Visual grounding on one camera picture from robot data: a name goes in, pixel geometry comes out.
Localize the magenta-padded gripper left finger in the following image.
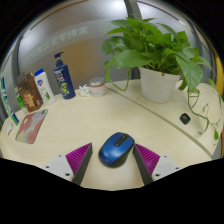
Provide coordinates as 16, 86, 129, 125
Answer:
43, 142, 93, 186

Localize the small jar with pink band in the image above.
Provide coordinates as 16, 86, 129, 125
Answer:
88, 76, 107, 98

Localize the brown snack box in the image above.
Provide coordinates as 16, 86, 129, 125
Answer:
16, 72, 44, 113

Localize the clear bottle with green label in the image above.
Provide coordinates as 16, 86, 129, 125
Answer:
14, 85, 26, 110

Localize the small white patterned packet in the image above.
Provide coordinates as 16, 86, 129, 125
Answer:
6, 122, 15, 136

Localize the pastel patterned mouse pad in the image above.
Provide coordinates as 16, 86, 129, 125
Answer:
14, 108, 49, 145

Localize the white bottle with blue cap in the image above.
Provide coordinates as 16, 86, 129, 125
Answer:
34, 68, 57, 106

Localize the small black object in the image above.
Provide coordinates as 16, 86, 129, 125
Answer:
179, 112, 192, 126

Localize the dark blue pump bottle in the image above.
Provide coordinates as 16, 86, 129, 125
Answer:
53, 51, 77, 100

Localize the blue and black computer mouse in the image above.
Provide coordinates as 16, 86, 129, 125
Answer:
97, 131, 136, 169

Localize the white green blue shuttlecock tube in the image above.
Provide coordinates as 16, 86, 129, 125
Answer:
0, 75, 20, 126

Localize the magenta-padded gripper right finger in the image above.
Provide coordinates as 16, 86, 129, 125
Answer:
132, 143, 182, 186

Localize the green plant in white pot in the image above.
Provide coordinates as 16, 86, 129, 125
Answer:
101, 16, 223, 141

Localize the small white flower ornament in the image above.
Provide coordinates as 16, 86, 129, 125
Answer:
78, 84, 91, 98

